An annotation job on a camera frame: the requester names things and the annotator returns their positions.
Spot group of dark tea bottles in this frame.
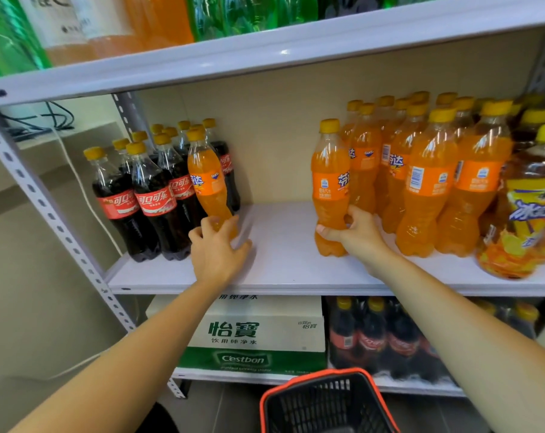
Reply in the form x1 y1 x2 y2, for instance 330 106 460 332
508 93 545 154

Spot pack of large cola bottles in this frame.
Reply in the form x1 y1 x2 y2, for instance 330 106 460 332
328 296 455 385

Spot person's dark clothing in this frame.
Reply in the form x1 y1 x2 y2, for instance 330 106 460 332
135 402 179 433

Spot person's left forearm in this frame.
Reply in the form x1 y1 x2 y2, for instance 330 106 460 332
8 279 231 433

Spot person's left hand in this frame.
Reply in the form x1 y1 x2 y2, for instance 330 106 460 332
189 216 253 287

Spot large green soda bottle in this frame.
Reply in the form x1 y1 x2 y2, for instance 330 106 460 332
229 0 282 35
184 0 238 42
277 0 319 28
0 0 53 78

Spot large orange soda bottle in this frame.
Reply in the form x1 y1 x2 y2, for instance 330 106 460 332
124 0 195 51

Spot large iced tea bottle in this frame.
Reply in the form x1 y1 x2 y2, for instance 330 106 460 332
475 123 545 280

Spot white and green water carton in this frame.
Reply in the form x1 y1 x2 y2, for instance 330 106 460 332
145 295 327 376

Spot white cable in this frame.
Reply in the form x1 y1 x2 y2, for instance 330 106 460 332
51 127 123 257

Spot person's right forearm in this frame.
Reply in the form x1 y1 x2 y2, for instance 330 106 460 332
365 248 545 433

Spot group of orange soda bottles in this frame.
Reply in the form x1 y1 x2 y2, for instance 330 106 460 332
341 91 515 259

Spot black basket with red rim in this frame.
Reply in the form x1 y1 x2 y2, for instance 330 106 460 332
259 368 402 433

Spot person's right hand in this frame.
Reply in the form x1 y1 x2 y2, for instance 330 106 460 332
316 205 393 267

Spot white metal shelf rack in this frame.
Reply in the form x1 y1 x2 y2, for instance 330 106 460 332
0 0 545 398

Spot group of small cola bottles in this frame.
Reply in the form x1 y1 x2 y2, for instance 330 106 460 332
83 118 241 263

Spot black cables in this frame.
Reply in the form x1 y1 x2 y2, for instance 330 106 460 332
0 101 75 142

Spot white-label tea bottle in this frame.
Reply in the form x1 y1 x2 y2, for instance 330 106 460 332
69 0 143 59
15 0 97 66

